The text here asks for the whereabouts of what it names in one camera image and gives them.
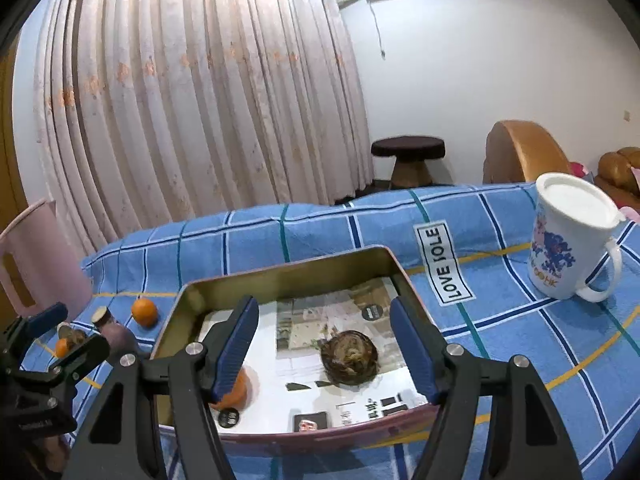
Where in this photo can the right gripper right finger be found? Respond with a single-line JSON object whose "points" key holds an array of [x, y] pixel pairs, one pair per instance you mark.
{"points": [[526, 438]]}

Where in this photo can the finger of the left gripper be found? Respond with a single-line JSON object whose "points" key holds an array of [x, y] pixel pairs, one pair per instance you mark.
{"points": [[26, 330], [67, 371]]}

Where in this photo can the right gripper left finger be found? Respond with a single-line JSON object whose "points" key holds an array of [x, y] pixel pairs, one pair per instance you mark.
{"points": [[120, 436]]}

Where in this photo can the small orange mandarin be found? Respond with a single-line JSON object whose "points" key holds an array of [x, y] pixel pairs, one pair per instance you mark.
{"points": [[62, 348]]}

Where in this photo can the purple round passion fruit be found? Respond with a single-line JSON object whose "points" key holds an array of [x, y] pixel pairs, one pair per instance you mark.
{"points": [[120, 340]]}

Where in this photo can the small orange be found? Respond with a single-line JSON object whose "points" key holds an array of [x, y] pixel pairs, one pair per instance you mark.
{"points": [[144, 312]]}

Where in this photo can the large orange mandarin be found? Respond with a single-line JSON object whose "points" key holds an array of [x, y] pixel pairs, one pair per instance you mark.
{"points": [[237, 396]]}

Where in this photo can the dark brown water chestnut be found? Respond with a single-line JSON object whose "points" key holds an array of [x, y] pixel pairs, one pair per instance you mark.
{"points": [[349, 358]]}

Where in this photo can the pink plastic pitcher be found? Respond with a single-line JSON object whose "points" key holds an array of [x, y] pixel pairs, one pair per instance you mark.
{"points": [[45, 262]]}

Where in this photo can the printed paper sheet in tin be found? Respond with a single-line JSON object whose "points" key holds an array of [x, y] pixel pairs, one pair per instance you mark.
{"points": [[289, 389]]}

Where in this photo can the blue plaid tablecloth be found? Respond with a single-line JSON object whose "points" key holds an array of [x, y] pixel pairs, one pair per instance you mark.
{"points": [[587, 354]]}

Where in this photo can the pink metal tin box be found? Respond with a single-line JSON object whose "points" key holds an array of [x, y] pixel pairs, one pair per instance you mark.
{"points": [[202, 304]]}

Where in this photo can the white cartoon mug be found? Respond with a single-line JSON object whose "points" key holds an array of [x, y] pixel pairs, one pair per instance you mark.
{"points": [[573, 229]]}

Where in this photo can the pink floral curtain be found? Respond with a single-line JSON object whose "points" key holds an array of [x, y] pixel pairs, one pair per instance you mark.
{"points": [[158, 111]]}

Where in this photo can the orange leather sofa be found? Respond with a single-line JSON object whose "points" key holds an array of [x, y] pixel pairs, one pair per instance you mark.
{"points": [[616, 179]]}

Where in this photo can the orange leather armchair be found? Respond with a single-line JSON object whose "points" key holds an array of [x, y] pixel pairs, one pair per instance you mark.
{"points": [[521, 151]]}

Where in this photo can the pink floral cloth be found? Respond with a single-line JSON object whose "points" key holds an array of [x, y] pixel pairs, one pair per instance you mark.
{"points": [[636, 172]]}

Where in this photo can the dark round stool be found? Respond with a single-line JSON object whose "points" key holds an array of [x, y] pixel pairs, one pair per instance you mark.
{"points": [[411, 153]]}

